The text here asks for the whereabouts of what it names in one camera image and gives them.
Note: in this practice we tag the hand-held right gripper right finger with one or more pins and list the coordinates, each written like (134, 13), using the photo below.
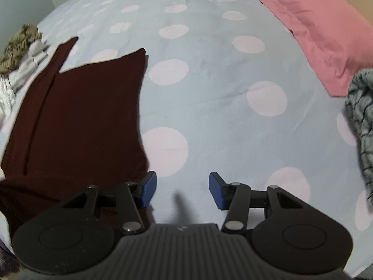
(217, 191)

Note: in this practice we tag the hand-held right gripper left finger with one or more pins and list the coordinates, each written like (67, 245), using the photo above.
(150, 189)

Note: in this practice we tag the maroon shirt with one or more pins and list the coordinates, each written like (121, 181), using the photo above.
(72, 108)

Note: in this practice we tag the person's purple fleece clothing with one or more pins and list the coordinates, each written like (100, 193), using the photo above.
(5, 259)

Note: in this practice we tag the grey checked garment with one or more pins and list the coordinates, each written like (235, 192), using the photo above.
(361, 108)

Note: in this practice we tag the off-white soft garment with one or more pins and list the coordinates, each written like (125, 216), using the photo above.
(29, 61)

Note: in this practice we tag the pink pillow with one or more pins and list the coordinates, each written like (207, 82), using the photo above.
(306, 20)

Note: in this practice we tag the olive striped garment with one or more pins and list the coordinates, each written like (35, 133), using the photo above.
(17, 43)

